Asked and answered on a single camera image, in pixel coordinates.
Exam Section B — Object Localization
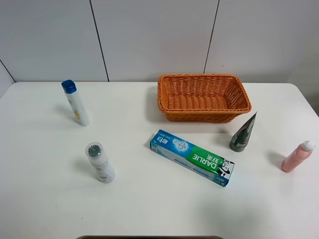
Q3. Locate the white bottle blue cap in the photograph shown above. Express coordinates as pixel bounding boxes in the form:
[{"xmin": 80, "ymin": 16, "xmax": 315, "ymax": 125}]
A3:
[{"xmin": 61, "ymin": 80, "xmax": 90, "ymax": 126}]

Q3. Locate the pink bottle white cap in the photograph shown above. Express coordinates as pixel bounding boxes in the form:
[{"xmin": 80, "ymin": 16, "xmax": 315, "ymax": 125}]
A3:
[{"xmin": 281, "ymin": 140, "xmax": 316, "ymax": 173}]

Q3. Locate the Darlie toothpaste box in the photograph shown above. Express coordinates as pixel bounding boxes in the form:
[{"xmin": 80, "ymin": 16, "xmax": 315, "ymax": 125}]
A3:
[{"xmin": 150, "ymin": 130, "xmax": 235, "ymax": 187}]

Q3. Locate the dark grey squeeze tube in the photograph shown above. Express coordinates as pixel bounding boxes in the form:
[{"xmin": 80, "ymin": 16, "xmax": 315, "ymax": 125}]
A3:
[{"xmin": 229, "ymin": 113, "xmax": 257, "ymax": 152}]

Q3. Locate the white bottle brush cap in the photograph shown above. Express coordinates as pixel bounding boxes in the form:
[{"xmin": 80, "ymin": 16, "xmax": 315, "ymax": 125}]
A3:
[{"xmin": 85, "ymin": 142, "xmax": 116, "ymax": 183}]

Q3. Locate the orange woven basket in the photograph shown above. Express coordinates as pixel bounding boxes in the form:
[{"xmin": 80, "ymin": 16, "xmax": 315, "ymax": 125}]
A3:
[{"xmin": 158, "ymin": 74, "xmax": 252, "ymax": 123}]

